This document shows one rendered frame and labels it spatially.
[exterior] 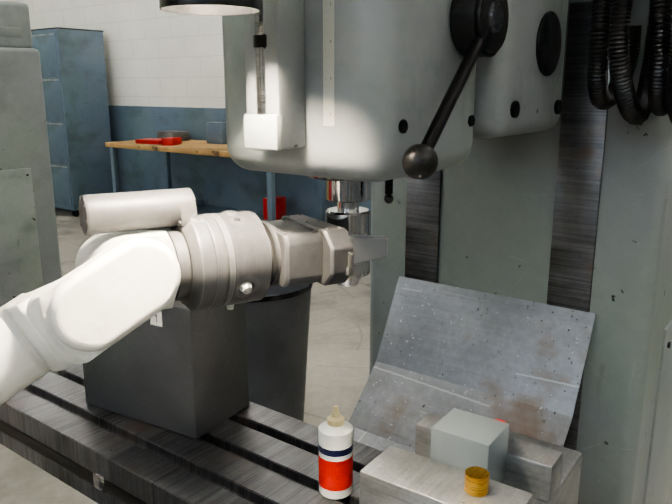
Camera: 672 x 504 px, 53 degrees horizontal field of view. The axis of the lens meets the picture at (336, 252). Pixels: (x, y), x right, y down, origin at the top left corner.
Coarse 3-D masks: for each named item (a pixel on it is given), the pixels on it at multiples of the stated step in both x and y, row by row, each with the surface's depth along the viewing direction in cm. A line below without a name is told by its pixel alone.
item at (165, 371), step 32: (160, 320) 90; (192, 320) 87; (224, 320) 93; (128, 352) 94; (160, 352) 91; (192, 352) 88; (224, 352) 94; (96, 384) 99; (128, 384) 96; (160, 384) 92; (192, 384) 89; (224, 384) 95; (128, 416) 97; (160, 416) 94; (192, 416) 91; (224, 416) 96
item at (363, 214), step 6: (330, 210) 69; (336, 210) 69; (360, 210) 69; (366, 210) 69; (330, 216) 69; (336, 216) 68; (342, 216) 68; (348, 216) 68; (354, 216) 68; (360, 216) 68; (366, 216) 69; (342, 222) 68; (348, 222) 68; (354, 222) 68
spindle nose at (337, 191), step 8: (328, 184) 68; (336, 184) 67; (344, 184) 67; (352, 184) 67; (360, 184) 67; (368, 184) 68; (328, 192) 68; (336, 192) 68; (344, 192) 67; (352, 192) 67; (360, 192) 68; (368, 192) 68; (328, 200) 69; (336, 200) 68; (344, 200) 68; (352, 200) 68; (360, 200) 68
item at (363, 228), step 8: (336, 224) 68; (344, 224) 68; (352, 224) 68; (360, 224) 68; (368, 224) 69; (352, 232) 68; (360, 232) 69; (368, 232) 70; (360, 264) 70; (368, 264) 71; (360, 272) 70; (368, 272) 71
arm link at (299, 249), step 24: (216, 216) 62; (240, 216) 63; (288, 216) 71; (240, 240) 60; (264, 240) 62; (288, 240) 62; (312, 240) 64; (336, 240) 64; (240, 264) 60; (264, 264) 61; (288, 264) 63; (312, 264) 64; (336, 264) 64; (240, 288) 61; (264, 288) 63
